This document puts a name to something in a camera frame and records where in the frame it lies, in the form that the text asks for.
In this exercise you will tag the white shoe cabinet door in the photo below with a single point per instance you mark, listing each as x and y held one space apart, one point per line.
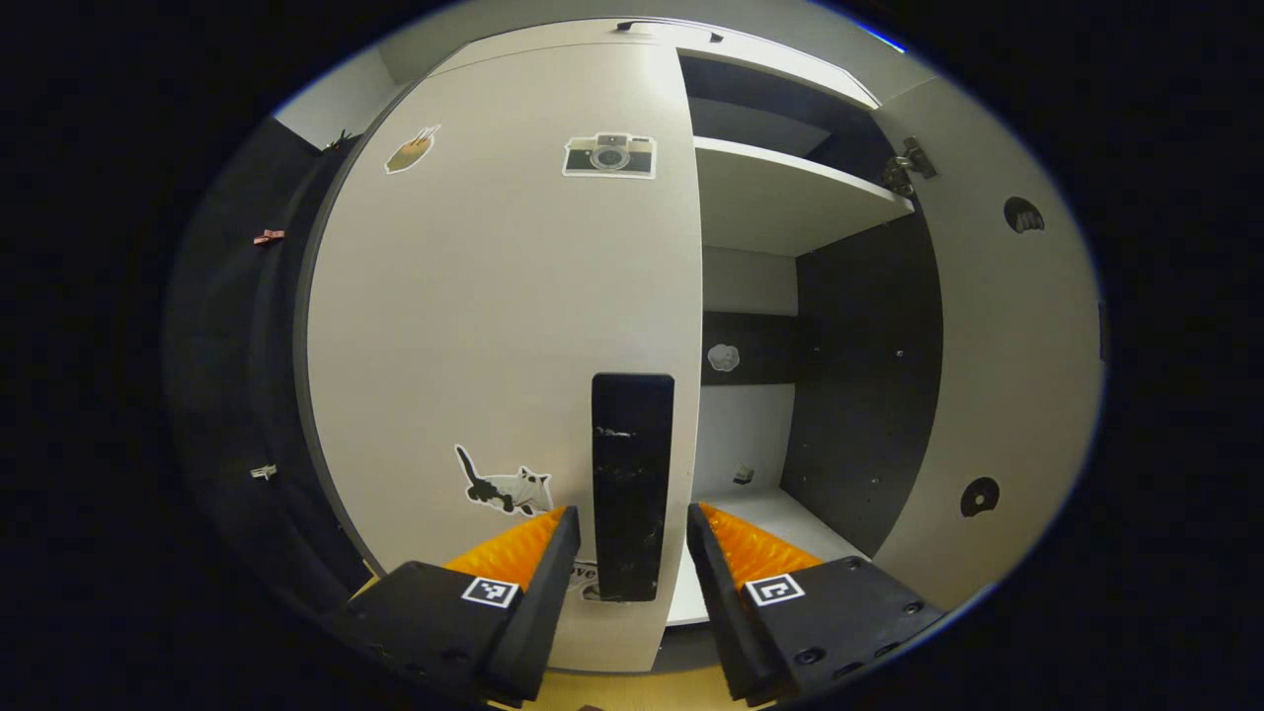
494 296
1017 375

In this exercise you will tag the silver clip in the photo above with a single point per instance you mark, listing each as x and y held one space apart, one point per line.
263 472

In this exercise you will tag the white double-door shoe cabinet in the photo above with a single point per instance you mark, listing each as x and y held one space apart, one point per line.
780 197

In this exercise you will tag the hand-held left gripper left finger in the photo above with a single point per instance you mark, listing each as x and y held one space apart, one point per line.
538 612

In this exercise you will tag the red clip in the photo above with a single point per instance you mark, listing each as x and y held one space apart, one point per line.
268 237

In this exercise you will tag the black clip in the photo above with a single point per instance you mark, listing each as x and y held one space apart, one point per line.
339 141

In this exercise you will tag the black backdrop cloth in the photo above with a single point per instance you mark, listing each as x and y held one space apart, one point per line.
227 375

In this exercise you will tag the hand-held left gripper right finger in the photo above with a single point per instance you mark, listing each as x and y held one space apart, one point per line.
726 612

